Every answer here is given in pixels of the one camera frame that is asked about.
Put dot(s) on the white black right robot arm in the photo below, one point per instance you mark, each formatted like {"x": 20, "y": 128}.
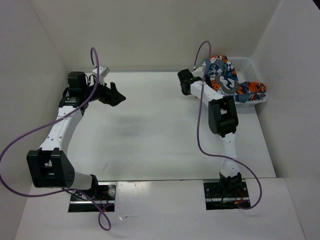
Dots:
{"x": 222, "y": 122}

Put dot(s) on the colourful patterned shorts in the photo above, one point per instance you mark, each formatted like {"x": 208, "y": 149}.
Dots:
{"x": 222, "y": 77}

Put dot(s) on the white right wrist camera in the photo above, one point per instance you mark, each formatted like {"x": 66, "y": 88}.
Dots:
{"x": 199, "y": 71}

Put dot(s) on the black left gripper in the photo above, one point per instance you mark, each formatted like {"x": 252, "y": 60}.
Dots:
{"x": 107, "y": 93}

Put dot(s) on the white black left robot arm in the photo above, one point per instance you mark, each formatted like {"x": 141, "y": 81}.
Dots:
{"x": 49, "y": 165}

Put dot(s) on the white plastic basket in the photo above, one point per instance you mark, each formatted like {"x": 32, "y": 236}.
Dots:
{"x": 246, "y": 72}

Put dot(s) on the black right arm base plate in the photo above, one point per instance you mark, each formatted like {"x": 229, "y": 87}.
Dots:
{"x": 218, "y": 199}

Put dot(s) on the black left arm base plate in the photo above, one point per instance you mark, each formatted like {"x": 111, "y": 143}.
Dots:
{"x": 104, "y": 198}

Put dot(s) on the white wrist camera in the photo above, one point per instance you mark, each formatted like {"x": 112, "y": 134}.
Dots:
{"x": 199, "y": 71}
{"x": 100, "y": 73}

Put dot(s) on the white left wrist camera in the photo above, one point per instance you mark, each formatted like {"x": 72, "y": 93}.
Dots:
{"x": 100, "y": 73}

